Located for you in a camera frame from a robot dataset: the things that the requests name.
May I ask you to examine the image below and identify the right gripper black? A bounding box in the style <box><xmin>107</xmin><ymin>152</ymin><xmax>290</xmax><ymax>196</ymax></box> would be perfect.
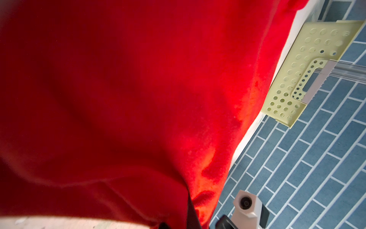
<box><xmin>215</xmin><ymin>190</ymin><xmax>270</xmax><ymax>229</ymax></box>

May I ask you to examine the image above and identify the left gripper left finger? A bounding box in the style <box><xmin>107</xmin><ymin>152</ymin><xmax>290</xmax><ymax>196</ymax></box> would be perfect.
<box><xmin>158</xmin><ymin>222</ymin><xmax>171</xmax><ymax>229</ymax></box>

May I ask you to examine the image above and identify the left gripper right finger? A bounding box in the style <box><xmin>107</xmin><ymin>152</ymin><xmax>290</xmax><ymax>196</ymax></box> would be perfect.
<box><xmin>186</xmin><ymin>195</ymin><xmax>202</xmax><ymax>229</ymax></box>

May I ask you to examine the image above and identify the red t-shirt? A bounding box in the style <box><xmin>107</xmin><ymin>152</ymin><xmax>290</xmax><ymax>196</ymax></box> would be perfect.
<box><xmin>1</xmin><ymin>1</ymin><xmax>307</xmax><ymax>229</ymax></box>

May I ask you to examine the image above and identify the pale green plastic basket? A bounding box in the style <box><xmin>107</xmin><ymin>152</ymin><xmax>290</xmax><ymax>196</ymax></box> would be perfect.
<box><xmin>261</xmin><ymin>21</ymin><xmax>366</xmax><ymax>128</ymax></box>

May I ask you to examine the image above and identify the right aluminium corner post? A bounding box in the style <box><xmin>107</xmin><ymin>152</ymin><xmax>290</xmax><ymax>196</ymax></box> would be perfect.
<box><xmin>310</xmin><ymin>61</ymin><xmax>366</xmax><ymax>85</ymax></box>

